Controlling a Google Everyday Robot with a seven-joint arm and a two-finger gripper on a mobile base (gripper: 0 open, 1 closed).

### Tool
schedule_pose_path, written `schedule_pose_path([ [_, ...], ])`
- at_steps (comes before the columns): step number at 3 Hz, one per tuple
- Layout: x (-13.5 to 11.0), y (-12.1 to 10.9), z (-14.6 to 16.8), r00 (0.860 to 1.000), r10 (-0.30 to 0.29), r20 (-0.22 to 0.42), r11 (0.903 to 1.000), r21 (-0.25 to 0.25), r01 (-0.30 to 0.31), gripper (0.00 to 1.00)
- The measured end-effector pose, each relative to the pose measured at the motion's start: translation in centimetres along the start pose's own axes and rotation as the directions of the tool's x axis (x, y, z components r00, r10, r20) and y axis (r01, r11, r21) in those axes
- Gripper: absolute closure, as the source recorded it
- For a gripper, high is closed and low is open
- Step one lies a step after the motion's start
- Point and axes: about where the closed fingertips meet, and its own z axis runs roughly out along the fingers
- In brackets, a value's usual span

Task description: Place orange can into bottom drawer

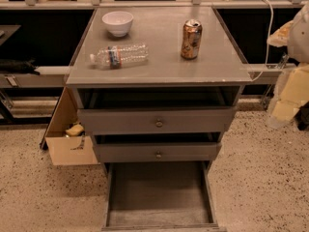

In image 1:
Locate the yellow sponge in box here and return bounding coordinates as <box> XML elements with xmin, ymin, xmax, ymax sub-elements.
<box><xmin>66</xmin><ymin>124</ymin><xmax>84</xmax><ymax>136</ymax></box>

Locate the open cardboard box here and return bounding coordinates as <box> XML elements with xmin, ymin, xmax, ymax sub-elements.
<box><xmin>42</xmin><ymin>87</ymin><xmax>98</xmax><ymax>165</ymax></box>

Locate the grey top drawer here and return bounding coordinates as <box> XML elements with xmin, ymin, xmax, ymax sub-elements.
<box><xmin>77</xmin><ymin>108</ymin><xmax>236</xmax><ymax>135</ymax></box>

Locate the white cable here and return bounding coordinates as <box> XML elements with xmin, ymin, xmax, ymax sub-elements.
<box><xmin>251</xmin><ymin>0</ymin><xmax>275</xmax><ymax>82</ymax></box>

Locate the grey middle drawer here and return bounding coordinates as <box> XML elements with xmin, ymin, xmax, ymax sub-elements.
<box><xmin>94</xmin><ymin>142</ymin><xmax>222</xmax><ymax>162</ymax></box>

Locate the grey open bottom drawer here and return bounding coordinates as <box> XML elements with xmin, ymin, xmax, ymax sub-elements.
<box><xmin>101</xmin><ymin>161</ymin><xmax>228</xmax><ymax>232</ymax></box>

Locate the black cloth on shelf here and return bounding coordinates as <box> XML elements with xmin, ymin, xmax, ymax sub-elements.
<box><xmin>0</xmin><ymin>59</ymin><xmax>40</xmax><ymax>75</ymax></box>

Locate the orange soda can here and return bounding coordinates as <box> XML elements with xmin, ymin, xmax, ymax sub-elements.
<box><xmin>181</xmin><ymin>19</ymin><xmax>203</xmax><ymax>60</ymax></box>

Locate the clear plastic water bottle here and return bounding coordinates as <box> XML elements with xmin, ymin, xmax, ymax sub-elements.
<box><xmin>90</xmin><ymin>43</ymin><xmax>149</xmax><ymax>69</ymax></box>

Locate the white ceramic bowl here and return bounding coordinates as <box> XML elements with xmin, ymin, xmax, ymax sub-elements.
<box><xmin>101</xmin><ymin>11</ymin><xmax>133</xmax><ymax>37</ymax></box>

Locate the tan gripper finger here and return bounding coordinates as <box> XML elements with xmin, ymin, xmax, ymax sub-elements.
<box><xmin>267</xmin><ymin>20</ymin><xmax>294</xmax><ymax>47</ymax></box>
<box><xmin>267</xmin><ymin>63</ymin><xmax>309</xmax><ymax>129</ymax></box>

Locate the grey drawer cabinet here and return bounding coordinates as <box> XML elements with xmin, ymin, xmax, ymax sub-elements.
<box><xmin>65</xmin><ymin>5</ymin><xmax>253</xmax><ymax>166</ymax></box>

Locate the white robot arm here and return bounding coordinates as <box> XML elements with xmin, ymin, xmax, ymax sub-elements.
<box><xmin>267</xmin><ymin>3</ymin><xmax>309</xmax><ymax>129</ymax></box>

